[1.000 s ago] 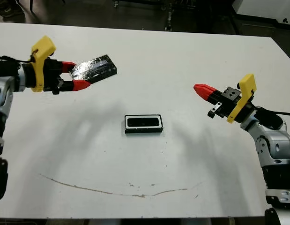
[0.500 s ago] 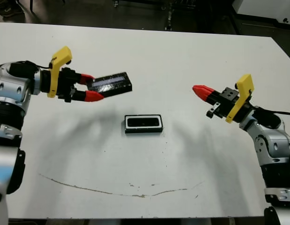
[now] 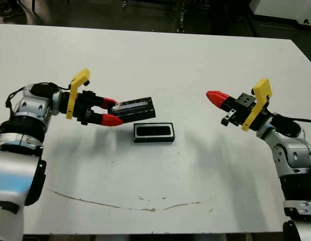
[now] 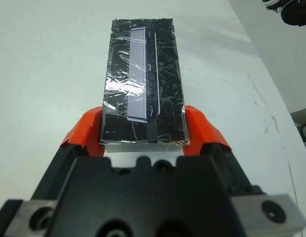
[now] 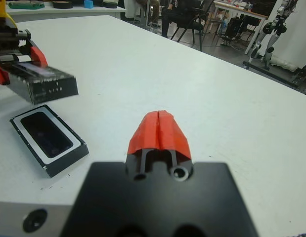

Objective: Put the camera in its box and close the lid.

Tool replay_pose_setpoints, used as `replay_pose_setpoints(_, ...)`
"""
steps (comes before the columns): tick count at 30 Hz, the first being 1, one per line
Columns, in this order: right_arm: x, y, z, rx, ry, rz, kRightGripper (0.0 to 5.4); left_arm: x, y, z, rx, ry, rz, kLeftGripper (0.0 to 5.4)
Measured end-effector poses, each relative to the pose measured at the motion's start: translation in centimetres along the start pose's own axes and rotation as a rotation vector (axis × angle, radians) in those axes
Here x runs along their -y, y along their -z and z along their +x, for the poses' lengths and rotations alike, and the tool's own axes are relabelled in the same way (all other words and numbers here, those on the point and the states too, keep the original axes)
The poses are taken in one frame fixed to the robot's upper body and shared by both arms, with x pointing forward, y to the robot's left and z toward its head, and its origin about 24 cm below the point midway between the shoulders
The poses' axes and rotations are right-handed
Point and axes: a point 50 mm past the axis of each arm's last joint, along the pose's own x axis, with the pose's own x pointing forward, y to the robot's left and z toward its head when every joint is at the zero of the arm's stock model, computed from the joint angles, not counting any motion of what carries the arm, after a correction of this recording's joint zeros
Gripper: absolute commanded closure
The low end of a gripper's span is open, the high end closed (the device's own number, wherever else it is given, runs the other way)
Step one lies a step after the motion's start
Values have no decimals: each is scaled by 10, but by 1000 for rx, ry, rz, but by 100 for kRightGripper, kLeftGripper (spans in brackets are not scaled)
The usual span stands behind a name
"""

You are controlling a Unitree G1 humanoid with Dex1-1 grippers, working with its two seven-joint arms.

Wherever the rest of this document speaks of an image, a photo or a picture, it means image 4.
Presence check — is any black box lid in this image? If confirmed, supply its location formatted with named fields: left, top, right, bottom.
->
left=98, top=17, right=191, bottom=153

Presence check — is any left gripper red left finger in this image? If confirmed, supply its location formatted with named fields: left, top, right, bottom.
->
left=31, top=106, right=105, bottom=201

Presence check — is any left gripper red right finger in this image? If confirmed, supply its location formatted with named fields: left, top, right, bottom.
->
left=182, top=105, right=267, bottom=198

